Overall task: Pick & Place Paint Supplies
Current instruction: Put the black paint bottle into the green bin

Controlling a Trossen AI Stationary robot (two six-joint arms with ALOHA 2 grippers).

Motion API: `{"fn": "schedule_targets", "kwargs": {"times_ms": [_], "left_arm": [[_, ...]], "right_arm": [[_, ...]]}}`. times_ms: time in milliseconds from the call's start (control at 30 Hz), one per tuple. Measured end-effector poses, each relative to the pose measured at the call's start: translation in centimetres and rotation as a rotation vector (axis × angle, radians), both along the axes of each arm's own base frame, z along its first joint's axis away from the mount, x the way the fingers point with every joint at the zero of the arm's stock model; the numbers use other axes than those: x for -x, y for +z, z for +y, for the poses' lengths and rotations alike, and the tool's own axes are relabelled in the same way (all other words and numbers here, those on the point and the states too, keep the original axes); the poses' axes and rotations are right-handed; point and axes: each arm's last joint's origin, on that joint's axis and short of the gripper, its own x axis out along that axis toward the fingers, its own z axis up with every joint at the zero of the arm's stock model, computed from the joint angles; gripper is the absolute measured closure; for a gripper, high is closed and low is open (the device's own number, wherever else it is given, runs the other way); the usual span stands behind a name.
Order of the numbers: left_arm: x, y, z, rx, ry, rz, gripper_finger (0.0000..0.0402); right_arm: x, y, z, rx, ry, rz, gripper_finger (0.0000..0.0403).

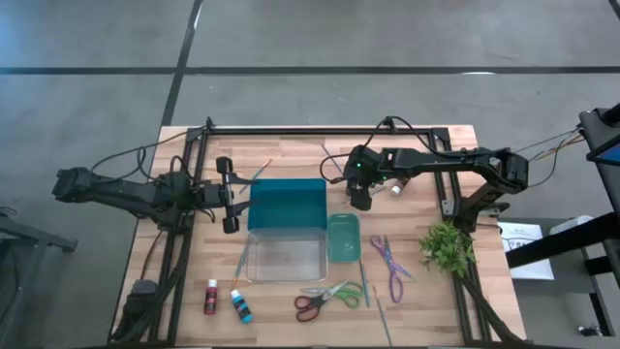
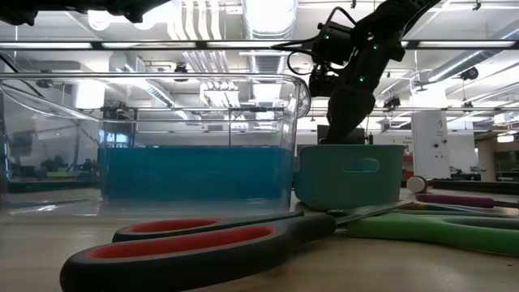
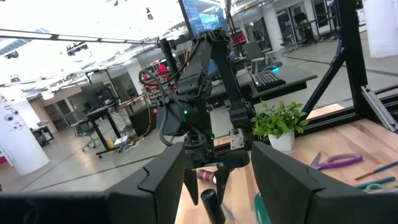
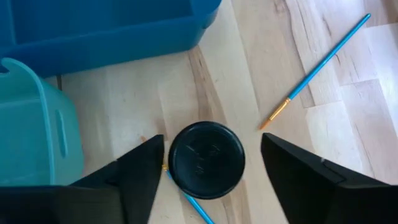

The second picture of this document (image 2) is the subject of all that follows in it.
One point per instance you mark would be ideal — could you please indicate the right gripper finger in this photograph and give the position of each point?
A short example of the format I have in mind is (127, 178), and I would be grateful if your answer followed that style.
(348, 117)

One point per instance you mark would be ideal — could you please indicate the purple scissors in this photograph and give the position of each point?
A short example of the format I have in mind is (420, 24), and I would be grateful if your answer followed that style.
(454, 200)

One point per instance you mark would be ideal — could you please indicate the green scissors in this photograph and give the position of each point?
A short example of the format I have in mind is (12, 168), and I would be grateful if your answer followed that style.
(446, 233)

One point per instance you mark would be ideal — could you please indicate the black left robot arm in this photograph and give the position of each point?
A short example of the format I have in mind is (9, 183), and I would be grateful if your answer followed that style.
(81, 6)

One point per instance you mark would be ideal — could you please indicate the small teal basket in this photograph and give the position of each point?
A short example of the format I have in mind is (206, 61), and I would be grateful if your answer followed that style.
(324, 182)

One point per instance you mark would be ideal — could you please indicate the white pillar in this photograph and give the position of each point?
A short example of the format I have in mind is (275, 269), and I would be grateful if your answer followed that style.
(430, 146)

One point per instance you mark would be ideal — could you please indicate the teal rectangular tray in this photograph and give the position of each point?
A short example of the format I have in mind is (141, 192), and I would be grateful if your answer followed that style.
(194, 174)

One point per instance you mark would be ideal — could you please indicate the black overhead beam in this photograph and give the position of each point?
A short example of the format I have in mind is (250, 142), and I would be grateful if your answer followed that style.
(201, 44)

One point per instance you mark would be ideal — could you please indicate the red and black scissors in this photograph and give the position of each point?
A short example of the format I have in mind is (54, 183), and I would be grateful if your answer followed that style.
(182, 259)

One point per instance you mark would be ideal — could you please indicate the clear plastic bin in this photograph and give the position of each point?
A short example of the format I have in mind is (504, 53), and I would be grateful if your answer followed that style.
(61, 121)

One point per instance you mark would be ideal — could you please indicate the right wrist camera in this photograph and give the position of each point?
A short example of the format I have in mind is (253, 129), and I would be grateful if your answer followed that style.
(336, 40)

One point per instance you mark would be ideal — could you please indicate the black ceiling camera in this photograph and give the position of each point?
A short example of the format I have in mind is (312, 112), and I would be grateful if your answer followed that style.
(469, 74)
(180, 71)
(44, 83)
(391, 102)

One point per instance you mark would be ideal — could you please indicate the ribbed ceiling duct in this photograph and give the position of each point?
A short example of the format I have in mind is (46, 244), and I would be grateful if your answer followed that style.
(269, 16)

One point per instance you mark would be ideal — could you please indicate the black aluminium frame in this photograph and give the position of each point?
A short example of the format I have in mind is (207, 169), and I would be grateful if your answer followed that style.
(478, 186)

